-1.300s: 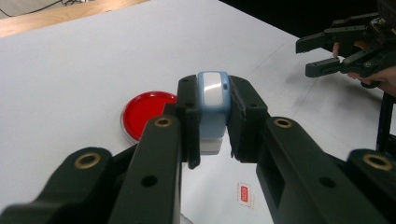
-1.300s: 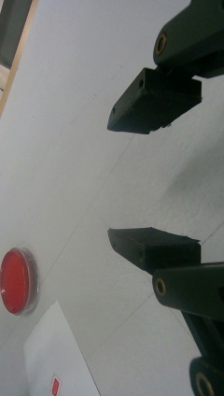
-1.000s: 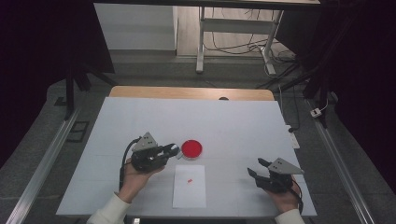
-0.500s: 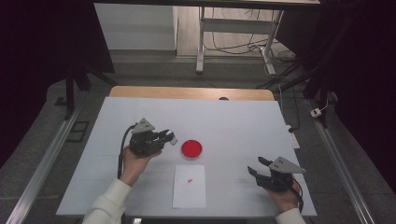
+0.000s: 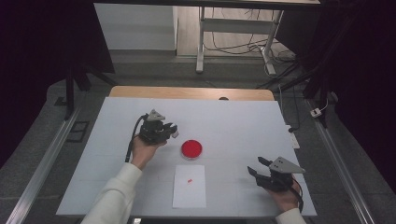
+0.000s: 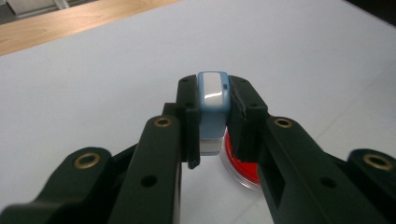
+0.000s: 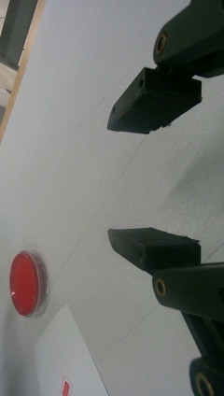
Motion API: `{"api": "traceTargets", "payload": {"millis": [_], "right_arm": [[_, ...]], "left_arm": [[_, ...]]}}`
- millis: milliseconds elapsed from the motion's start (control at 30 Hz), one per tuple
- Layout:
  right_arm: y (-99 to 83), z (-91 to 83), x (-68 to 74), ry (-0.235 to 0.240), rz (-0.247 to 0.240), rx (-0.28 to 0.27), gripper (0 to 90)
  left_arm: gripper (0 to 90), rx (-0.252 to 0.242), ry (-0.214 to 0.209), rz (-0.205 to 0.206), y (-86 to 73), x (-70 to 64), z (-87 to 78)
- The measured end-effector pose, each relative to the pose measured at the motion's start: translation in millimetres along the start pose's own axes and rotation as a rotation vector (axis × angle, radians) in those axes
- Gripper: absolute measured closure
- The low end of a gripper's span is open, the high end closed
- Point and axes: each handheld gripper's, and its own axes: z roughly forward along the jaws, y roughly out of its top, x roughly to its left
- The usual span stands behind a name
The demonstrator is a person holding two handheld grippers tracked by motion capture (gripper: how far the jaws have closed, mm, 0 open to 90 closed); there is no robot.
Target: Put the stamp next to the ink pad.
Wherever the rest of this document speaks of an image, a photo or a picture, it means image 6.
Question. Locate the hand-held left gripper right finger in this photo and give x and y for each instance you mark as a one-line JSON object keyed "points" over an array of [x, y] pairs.
{"points": [[280, 161]]}

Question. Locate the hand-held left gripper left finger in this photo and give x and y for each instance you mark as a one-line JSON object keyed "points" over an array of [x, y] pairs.
{"points": [[155, 161]]}

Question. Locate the round red ink pad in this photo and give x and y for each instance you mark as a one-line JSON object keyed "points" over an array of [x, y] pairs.
{"points": [[243, 171]]}

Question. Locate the small blue white stamp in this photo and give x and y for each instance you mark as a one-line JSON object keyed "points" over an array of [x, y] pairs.
{"points": [[213, 105]]}

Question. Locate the wooden table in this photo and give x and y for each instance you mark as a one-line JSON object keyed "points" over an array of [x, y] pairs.
{"points": [[62, 25]]}

